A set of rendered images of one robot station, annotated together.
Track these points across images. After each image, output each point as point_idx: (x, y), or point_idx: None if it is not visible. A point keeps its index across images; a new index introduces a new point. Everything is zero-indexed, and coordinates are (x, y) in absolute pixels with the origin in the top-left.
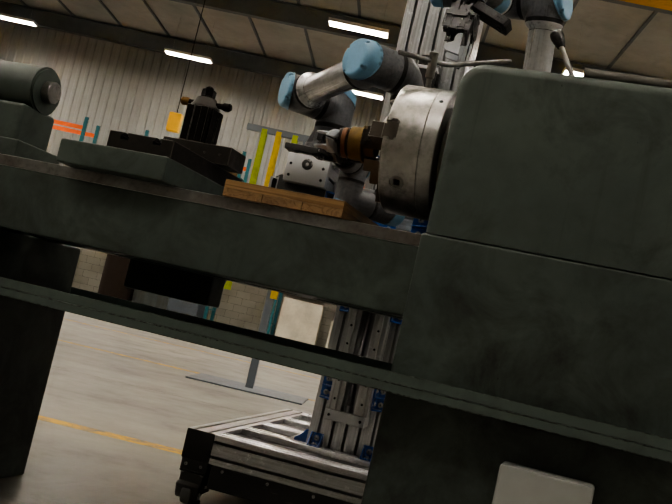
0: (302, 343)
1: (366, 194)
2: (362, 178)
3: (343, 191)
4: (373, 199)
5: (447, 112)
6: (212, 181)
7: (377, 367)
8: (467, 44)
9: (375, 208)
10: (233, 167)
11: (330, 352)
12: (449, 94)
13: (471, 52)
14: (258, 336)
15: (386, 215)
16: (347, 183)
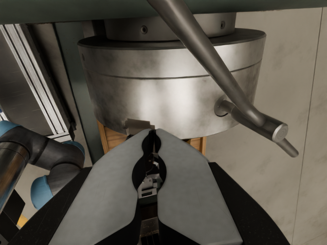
0: (78, 113)
1: (58, 153)
2: (67, 165)
3: (83, 163)
4: (50, 146)
5: (252, 32)
6: (155, 199)
7: (64, 63)
8: (198, 175)
9: (48, 138)
10: (148, 207)
11: (73, 96)
12: (261, 43)
13: (28, 223)
14: (85, 136)
15: (31, 130)
16: (81, 166)
